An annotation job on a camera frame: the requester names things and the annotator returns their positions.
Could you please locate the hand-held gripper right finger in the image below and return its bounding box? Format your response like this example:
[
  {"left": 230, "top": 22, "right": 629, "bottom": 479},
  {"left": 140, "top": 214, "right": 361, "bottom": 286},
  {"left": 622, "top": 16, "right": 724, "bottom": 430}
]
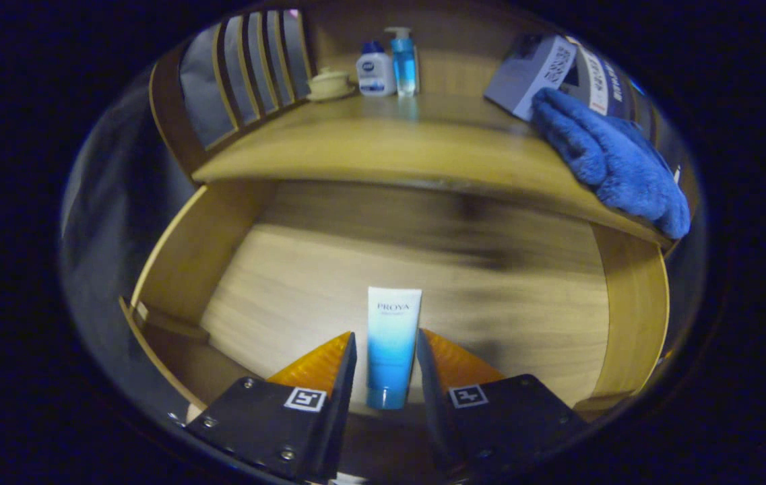
[{"left": 416, "top": 329, "right": 589, "bottom": 472}]

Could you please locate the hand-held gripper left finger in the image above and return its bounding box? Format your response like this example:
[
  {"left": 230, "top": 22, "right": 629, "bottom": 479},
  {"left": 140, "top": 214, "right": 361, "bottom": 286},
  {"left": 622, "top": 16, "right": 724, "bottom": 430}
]
[{"left": 184, "top": 331, "right": 358, "bottom": 482}]

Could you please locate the blue white cosmetic tube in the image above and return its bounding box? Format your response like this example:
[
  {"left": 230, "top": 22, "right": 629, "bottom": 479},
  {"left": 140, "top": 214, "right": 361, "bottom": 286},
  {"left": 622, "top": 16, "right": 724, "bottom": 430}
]
[{"left": 366, "top": 286, "right": 422, "bottom": 410}]

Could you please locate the wooden drawer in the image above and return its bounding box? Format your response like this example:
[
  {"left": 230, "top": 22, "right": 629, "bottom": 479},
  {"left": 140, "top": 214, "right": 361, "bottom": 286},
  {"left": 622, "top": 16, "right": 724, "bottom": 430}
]
[{"left": 119, "top": 179, "right": 672, "bottom": 439}]

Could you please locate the wooden countertop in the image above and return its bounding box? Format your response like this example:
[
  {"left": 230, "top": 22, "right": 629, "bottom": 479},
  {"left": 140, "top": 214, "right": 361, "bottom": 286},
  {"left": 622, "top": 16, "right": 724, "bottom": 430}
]
[{"left": 191, "top": 91, "right": 676, "bottom": 250}]

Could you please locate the wooden cabinet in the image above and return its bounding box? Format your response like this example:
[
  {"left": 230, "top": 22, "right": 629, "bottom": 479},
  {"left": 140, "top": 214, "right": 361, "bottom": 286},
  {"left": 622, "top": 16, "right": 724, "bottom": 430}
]
[{"left": 147, "top": 7, "right": 700, "bottom": 257}]

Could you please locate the blue towel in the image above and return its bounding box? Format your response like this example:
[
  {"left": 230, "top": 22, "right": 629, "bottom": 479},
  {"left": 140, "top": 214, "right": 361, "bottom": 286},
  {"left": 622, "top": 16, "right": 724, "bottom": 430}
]
[{"left": 531, "top": 88, "right": 691, "bottom": 240}]

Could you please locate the small beige lidded cup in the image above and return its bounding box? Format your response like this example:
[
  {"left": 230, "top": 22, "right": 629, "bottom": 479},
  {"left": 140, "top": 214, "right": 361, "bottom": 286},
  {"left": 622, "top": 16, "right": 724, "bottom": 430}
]
[{"left": 307, "top": 67, "right": 356, "bottom": 102}]

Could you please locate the white bottle with blue cap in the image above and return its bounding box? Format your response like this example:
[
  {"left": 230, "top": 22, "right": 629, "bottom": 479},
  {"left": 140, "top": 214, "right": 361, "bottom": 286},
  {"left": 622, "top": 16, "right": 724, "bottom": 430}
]
[{"left": 356, "top": 42, "right": 397, "bottom": 97}]

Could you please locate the blue pump bottle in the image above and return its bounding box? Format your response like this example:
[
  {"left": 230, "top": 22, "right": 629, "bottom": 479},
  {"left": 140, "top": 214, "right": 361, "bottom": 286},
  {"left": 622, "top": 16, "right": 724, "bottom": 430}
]
[{"left": 385, "top": 27, "right": 419, "bottom": 96}]

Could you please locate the grey book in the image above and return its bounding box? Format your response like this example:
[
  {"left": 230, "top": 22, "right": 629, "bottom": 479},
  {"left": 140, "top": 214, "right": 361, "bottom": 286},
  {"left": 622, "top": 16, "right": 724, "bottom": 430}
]
[{"left": 484, "top": 34, "right": 579, "bottom": 122}]

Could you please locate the black backdrop cloth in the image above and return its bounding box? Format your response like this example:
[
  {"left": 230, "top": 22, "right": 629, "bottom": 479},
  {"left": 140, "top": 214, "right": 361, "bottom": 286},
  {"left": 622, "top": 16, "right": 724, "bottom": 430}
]
[{"left": 179, "top": 10, "right": 311, "bottom": 150}]

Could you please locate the white spine book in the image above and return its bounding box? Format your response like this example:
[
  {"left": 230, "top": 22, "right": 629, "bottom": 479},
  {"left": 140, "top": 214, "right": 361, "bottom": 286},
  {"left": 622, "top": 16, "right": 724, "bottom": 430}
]
[{"left": 561, "top": 44, "right": 616, "bottom": 115}]

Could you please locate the dark blue book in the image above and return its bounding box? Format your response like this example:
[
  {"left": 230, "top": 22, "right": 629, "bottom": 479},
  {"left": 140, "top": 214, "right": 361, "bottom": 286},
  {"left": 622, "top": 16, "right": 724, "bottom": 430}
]
[{"left": 608, "top": 61, "right": 656, "bottom": 135}]

